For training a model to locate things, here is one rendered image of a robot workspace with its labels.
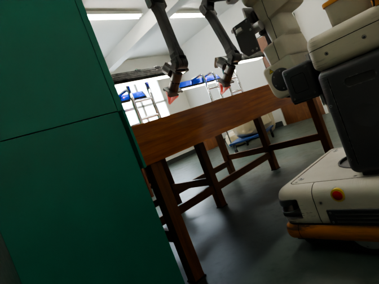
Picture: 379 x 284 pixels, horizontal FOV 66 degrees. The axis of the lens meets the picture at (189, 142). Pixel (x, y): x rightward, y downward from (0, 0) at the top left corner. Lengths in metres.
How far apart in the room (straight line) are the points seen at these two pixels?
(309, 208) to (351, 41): 0.64
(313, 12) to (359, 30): 5.37
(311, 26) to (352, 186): 5.45
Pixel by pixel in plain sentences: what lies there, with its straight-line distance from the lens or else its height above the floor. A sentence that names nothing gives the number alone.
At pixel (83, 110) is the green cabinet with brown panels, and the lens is 1.18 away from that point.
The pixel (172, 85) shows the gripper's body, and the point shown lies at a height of 0.92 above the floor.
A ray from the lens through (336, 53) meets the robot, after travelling 1.13.
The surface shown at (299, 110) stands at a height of 0.22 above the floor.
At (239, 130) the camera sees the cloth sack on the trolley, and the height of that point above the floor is 0.37.
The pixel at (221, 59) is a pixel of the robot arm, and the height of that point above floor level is 1.00.
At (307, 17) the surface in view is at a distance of 6.51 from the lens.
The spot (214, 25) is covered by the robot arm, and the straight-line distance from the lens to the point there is 1.95.
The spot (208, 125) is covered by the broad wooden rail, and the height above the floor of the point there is 0.65.
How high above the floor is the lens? 0.66
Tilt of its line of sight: 2 degrees down
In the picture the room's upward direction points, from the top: 21 degrees counter-clockwise
